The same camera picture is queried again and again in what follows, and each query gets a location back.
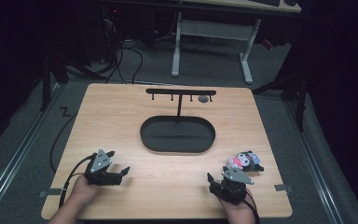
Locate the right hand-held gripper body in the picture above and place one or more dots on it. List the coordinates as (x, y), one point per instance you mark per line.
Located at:
(231, 186)

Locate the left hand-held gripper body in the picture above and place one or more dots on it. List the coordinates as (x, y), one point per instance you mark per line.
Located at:
(100, 170)

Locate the person's left hand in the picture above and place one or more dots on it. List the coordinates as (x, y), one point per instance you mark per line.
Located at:
(83, 188)

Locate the person's right hand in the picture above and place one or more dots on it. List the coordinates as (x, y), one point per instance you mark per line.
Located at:
(238, 210)

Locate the grey tape strip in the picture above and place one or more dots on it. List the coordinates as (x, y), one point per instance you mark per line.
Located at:
(50, 192)
(283, 187)

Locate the black hook stand with tray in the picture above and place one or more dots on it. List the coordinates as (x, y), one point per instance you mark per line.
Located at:
(177, 133)

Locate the grey round table cap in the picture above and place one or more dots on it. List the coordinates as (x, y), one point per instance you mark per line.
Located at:
(203, 99)

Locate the black metal stand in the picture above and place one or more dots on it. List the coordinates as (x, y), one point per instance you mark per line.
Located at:
(298, 99)
(47, 84)

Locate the small red object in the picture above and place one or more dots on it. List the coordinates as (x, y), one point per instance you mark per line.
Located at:
(267, 44)

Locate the white-framed wooden desk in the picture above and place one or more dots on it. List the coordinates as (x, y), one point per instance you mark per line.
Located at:
(213, 29)

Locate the black keyboard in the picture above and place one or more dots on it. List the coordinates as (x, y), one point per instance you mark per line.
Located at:
(265, 2)

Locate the black computer mouse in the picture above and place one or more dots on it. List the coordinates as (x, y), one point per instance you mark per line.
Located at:
(291, 2)

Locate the metal floor rail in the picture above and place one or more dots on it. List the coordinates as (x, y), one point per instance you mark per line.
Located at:
(313, 165)
(15, 155)

